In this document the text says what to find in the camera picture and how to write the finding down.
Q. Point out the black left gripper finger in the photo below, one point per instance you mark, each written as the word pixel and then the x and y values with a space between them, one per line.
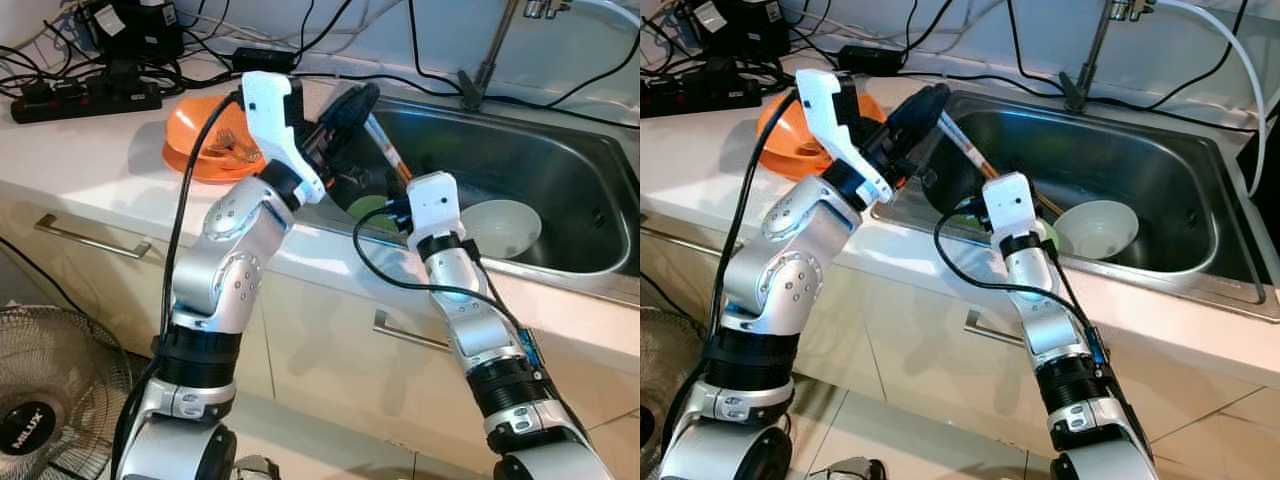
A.
pixel 350 103
pixel 920 105
pixel 350 140
pixel 915 145

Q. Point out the brown-tipped wooden chopstick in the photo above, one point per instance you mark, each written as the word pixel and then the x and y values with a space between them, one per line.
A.
pixel 385 145
pixel 965 143

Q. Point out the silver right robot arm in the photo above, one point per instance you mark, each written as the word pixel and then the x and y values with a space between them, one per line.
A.
pixel 480 340
pixel 1060 330

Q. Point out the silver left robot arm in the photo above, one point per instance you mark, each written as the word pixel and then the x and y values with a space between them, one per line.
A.
pixel 770 290
pixel 215 280

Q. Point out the white kitchen cabinet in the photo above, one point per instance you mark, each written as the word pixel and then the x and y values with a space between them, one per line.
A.
pixel 320 360
pixel 900 340

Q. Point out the black adapter brick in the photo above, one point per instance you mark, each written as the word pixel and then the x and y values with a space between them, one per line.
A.
pixel 265 58
pixel 870 58

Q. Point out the green plate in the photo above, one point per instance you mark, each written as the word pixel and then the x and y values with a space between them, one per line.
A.
pixel 1048 232
pixel 365 212

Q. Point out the orange plastic bowl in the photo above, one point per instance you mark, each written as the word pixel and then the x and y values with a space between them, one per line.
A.
pixel 790 115
pixel 200 125

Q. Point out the orange plastic plate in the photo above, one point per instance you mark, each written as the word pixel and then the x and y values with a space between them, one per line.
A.
pixel 185 168
pixel 775 158

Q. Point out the chrome faucet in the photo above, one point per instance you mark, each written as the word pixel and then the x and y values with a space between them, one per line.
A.
pixel 489 60
pixel 1092 50

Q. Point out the white bowl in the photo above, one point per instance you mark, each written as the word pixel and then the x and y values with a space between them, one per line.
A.
pixel 1095 225
pixel 505 225

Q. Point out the black power supply box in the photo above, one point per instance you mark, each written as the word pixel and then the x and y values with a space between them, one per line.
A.
pixel 145 35
pixel 750 30

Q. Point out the stainless steel sink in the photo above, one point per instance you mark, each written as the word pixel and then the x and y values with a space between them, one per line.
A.
pixel 540 160
pixel 1150 160

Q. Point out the black power strip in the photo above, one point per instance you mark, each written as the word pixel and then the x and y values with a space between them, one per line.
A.
pixel 700 95
pixel 90 102

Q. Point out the grey floor fan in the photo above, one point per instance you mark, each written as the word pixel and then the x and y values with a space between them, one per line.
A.
pixel 50 400
pixel 665 380

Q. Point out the grey robot foot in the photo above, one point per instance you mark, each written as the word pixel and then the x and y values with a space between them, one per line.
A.
pixel 860 470
pixel 258 468

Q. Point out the black appliance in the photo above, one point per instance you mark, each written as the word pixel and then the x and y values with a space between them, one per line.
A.
pixel 1265 200

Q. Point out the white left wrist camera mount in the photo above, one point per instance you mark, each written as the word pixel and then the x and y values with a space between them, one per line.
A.
pixel 830 120
pixel 268 120

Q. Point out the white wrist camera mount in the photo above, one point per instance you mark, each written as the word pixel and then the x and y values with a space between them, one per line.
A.
pixel 435 205
pixel 1010 205
pixel 268 120
pixel 830 120

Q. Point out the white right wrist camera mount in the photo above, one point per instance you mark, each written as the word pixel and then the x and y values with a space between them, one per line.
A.
pixel 1010 205
pixel 435 205

